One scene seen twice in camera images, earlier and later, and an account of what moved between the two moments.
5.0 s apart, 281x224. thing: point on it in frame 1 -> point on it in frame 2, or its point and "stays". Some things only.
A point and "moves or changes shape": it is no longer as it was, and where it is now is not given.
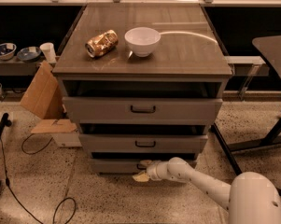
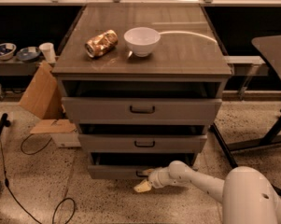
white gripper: (153, 172) -> (155, 178)
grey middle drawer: (144, 143) stays
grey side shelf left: (15, 66) stays
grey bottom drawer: (115, 166) moves or changes shape
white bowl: (143, 41) stays
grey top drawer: (99, 110) stays
